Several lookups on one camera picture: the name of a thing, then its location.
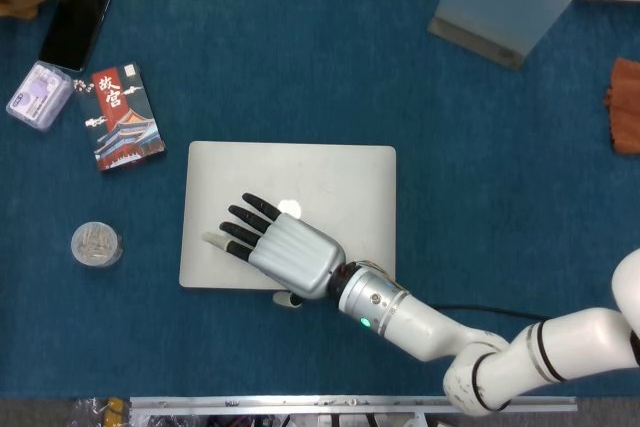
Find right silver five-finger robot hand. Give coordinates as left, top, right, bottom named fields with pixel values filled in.
left=201, top=191, right=347, bottom=309

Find black smartphone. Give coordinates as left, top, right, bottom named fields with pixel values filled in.
left=37, top=0, right=118, bottom=73

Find aluminium rail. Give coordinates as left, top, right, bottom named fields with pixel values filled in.
left=128, top=395, right=579, bottom=416

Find red cloth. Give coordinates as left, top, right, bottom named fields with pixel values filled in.
left=604, top=56, right=640, bottom=154

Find blue table cloth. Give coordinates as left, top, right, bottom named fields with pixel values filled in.
left=0, top=0, right=640, bottom=399

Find silver laptop with apple logo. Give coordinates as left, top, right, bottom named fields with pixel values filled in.
left=178, top=140, right=398, bottom=293

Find clear round jar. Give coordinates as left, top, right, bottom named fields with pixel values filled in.
left=70, top=221, right=125, bottom=268

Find black cable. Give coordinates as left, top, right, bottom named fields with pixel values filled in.
left=424, top=302, right=556, bottom=321

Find yellow item under rail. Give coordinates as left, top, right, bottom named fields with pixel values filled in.
left=106, top=396, right=125, bottom=427

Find clear plastic case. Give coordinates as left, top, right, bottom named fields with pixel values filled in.
left=5, top=60, right=74, bottom=134

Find dark box with palace print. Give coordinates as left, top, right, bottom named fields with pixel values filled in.
left=77, top=61, right=167, bottom=173

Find clear plastic bag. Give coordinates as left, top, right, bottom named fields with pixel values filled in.
left=69, top=396, right=109, bottom=427

